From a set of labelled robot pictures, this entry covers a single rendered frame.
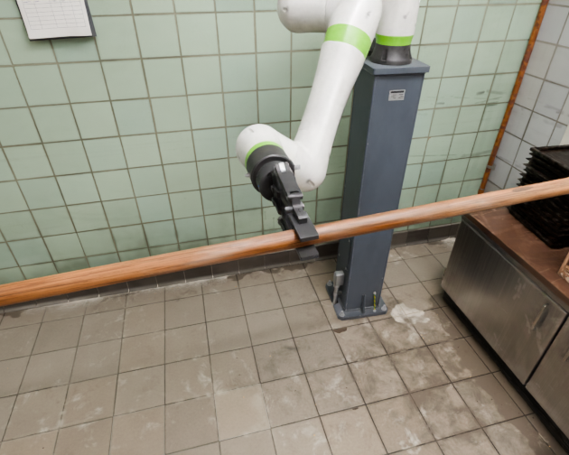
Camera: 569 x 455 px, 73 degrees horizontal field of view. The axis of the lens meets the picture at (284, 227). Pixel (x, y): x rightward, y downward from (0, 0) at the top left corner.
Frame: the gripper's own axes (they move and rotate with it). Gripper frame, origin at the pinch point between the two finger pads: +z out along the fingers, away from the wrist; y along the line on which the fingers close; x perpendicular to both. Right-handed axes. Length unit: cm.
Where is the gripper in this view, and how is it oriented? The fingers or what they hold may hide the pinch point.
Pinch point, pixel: (303, 235)
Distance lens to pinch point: 62.2
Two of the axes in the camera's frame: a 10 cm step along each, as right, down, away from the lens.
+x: -9.7, 1.8, -1.8
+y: 0.4, 8.1, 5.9
